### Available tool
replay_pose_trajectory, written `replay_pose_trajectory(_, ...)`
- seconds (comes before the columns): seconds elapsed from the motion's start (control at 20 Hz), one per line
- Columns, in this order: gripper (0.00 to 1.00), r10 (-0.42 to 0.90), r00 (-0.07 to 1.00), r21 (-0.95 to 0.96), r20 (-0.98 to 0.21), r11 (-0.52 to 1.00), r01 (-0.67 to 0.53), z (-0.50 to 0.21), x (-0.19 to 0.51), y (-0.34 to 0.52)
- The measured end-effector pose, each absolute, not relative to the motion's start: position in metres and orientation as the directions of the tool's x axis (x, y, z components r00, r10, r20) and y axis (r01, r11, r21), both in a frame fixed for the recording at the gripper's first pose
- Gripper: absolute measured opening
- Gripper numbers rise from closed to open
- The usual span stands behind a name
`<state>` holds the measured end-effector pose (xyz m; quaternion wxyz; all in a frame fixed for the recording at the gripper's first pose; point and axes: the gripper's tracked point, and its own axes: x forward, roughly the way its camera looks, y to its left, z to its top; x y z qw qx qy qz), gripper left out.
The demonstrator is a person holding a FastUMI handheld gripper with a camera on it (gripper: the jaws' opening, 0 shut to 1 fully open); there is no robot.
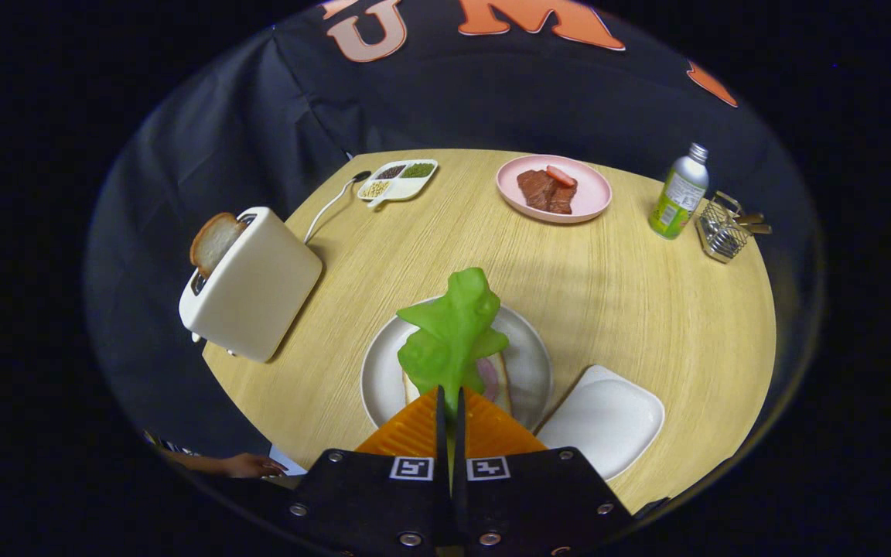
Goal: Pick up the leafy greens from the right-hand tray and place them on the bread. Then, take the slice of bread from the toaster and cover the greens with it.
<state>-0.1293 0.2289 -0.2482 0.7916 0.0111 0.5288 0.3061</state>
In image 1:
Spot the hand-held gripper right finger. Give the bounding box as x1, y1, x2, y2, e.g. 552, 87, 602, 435
452, 387, 636, 557

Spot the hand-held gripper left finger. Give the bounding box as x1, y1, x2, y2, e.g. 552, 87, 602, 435
288, 385, 454, 557

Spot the green lettuce leaf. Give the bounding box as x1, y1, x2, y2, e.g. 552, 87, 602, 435
396, 267, 510, 415

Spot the toasted bread slice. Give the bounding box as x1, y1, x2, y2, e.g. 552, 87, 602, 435
189, 212, 248, 279

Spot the pink ham slice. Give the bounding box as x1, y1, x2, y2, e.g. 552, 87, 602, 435
476, 356, 502, 403

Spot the white round plate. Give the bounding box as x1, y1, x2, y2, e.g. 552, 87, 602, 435
360, 296, 554, 434

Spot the white rounded square plate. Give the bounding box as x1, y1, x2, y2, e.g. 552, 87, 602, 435
536, 365, 665, 482

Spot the white paper sheet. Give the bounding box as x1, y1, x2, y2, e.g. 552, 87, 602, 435
269, 443, 309, 477

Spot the cream white toaster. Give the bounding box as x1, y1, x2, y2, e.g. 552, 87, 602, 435
179, 206, 324, 364

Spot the white divided bean dish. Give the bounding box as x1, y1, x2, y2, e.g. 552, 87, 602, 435
357, 159, 439, 210

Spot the brown meat slice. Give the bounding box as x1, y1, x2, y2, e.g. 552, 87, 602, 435
548, 182, 578, 216
517, 169, 558, 211

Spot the person's striped clothing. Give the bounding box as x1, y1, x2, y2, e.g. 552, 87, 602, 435
142, 430, 199, 457

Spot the pink round plate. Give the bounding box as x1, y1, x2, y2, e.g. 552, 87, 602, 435
496, 154, 613, 225

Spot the silver bottle green label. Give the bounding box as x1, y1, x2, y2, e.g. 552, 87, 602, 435
648, 142, 710, 240

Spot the white toaster cable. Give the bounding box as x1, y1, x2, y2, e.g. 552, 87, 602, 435
303, 170, 373, 244

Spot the small wire basket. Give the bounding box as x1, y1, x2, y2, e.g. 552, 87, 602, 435
695, 191, 752, 265

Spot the wooden handled utensil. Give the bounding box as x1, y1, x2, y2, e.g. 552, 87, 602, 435
732, 210, 773, 235

